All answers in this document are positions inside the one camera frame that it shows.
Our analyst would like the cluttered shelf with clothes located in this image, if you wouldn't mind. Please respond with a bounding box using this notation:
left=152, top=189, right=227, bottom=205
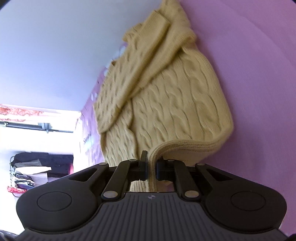
left=7, top=152, right=74, bottom=197

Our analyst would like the red patterned curtain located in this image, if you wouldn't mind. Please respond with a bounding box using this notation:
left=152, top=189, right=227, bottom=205
left=1, top=104, right=44, bottom=122

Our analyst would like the pink floral bed sheet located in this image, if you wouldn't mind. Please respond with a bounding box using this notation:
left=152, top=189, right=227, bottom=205
left=78, top=0, right=296, bottom=239

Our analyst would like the metal curtain rail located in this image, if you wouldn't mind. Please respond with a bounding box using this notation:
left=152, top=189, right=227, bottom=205
left=1, top=121, right=73, bottom=133

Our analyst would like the mustard cable-knit cardigan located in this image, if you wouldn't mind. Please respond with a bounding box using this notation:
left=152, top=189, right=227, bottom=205
left=94, top=1, right=234, bottom=192

